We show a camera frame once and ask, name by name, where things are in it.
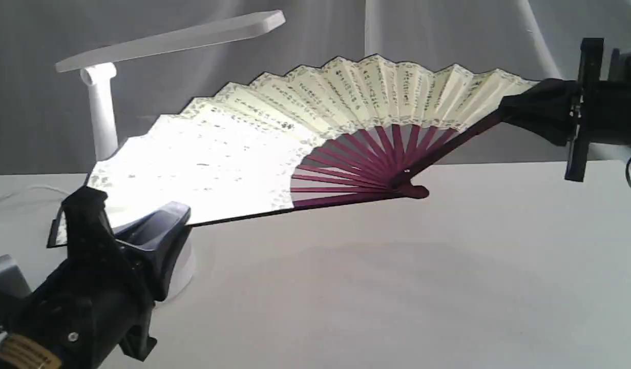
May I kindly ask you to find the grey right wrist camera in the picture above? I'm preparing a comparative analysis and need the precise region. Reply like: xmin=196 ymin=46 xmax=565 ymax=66
xmin=607 ymin=47 xmax=631 ymax=83

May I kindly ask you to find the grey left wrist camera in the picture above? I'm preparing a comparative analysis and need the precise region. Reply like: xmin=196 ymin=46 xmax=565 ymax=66
xmin=0 ymin=255 xmax=32 ymax=320

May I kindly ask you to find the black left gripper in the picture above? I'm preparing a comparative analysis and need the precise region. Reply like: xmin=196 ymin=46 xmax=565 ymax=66
xmin=0 ymin=186 xmax=191 ymax=368

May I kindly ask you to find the grey backdrop curtain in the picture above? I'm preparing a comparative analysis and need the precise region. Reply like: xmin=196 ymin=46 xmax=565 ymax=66
xmin=0 ymin=1 xmax=631 ymax=175

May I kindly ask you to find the white desk lamp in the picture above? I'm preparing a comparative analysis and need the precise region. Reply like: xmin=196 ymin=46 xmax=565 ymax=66
xmin=55 ymin=10 xmax=286 ymax=298

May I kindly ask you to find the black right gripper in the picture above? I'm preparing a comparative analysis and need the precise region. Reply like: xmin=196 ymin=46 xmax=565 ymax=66
xmin=497 ymin=37 xmax=631 ymax=182

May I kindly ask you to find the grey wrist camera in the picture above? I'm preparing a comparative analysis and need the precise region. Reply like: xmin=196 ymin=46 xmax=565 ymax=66
xmin=607 ymin=47 xmax=631 ymax=83
xmin=0 ymin=255 xmax=32 ymax=320

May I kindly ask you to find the cream paper folding fan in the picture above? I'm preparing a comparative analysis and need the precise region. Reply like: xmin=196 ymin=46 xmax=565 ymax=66
xmin=86 ymin=54 xmax=537 ymax=228

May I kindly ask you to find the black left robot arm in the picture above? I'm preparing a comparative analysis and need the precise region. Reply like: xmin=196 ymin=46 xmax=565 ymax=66
xmin=0 ymin=186 xmax=191 ymax=368

